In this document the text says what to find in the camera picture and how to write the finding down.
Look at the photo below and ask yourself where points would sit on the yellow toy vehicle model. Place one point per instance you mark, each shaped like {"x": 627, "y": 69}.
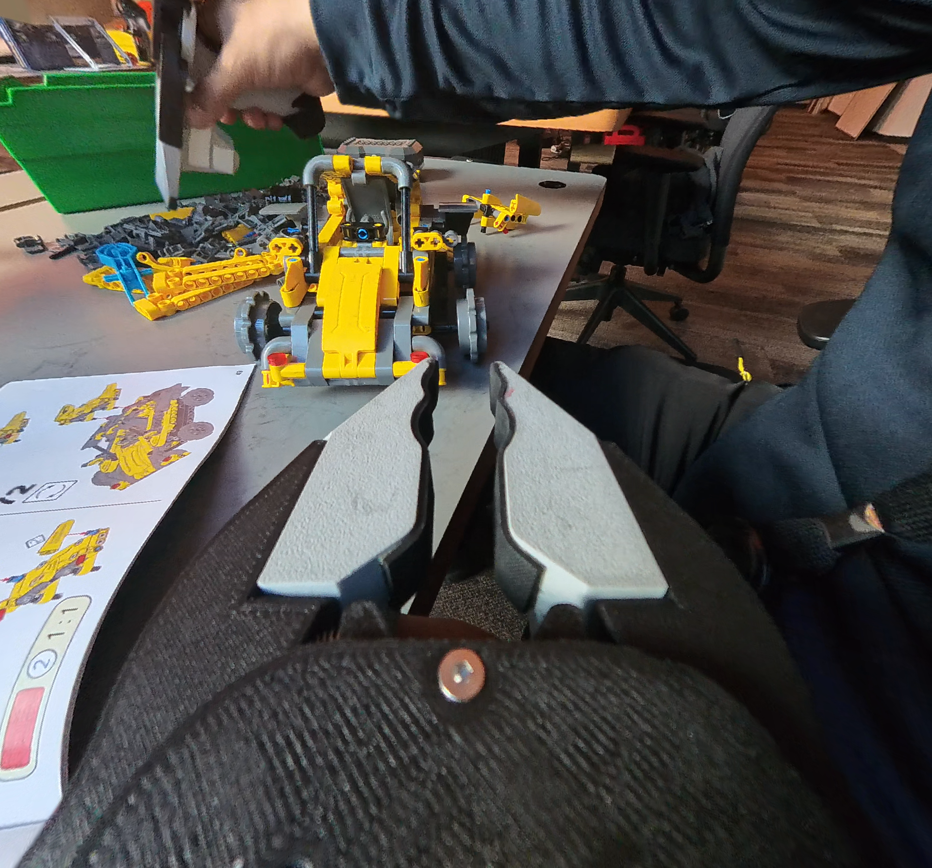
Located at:
{"x": 357, "y": 300}

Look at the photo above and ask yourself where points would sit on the pile of toy building pieces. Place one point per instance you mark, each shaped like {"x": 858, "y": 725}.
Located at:
{"x": 196, "y": 224}

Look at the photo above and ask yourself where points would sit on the yellow zipper pull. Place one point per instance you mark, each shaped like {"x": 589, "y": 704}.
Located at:
{"x": 743, "y": 371}

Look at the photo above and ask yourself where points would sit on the blue brick separator tool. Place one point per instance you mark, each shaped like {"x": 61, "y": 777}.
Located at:
{"x": 120, "y": 260}

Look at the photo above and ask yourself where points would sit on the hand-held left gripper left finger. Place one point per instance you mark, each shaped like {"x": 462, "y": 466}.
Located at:
{"x": 349, "y": 511}

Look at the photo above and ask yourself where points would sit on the grey plastic case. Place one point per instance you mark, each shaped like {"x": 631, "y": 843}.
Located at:
{"x": 382, "y": 149}

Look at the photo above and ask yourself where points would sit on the black cloth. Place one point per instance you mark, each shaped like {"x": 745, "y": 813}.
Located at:
{"x": 641, "y": 402}

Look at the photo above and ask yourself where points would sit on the person's right forearm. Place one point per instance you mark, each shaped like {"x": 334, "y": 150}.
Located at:
{"x": 582, "y": 16}

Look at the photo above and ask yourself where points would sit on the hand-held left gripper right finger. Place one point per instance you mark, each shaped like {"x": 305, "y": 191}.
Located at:
{"x": 575, "y": 511}

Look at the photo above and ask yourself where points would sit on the wooden-edged table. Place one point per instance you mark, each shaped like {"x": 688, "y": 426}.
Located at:
{"x": 553, "y": 120}

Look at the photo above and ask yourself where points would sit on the toy instruction booklet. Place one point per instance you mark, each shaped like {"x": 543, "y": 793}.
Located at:
{"x": 87, "y": 519}

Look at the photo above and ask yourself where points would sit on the person's right hand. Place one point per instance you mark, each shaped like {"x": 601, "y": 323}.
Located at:
{"x": 269, "y": 45}

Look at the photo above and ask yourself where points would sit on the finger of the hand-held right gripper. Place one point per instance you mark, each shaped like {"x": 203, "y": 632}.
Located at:
{"x": 171, "y": 104}
{"x": 211, "y": 151}

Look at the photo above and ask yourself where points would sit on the clear plastic card case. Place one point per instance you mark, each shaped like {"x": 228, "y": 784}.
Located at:
{"x": 22, "y": 45}
{"x": 87, "y": 42}

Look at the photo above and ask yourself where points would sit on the black office chair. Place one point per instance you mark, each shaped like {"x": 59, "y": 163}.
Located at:
{"x": 670, "y": 213}

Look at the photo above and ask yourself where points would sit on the green plastic bin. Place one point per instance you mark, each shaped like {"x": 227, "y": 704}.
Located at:
{"x": 87, "y": 140}

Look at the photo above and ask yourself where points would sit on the black round stool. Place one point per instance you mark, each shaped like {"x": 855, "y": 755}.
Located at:
{"x": 823, "y": 322}

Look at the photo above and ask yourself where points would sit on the yellow toy boom assembly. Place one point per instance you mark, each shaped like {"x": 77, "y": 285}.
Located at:
{"x": 196, "y": 278}

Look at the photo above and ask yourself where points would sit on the small yellow toy assembly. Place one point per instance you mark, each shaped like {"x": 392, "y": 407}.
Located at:
{"x": 510, "y": 209}

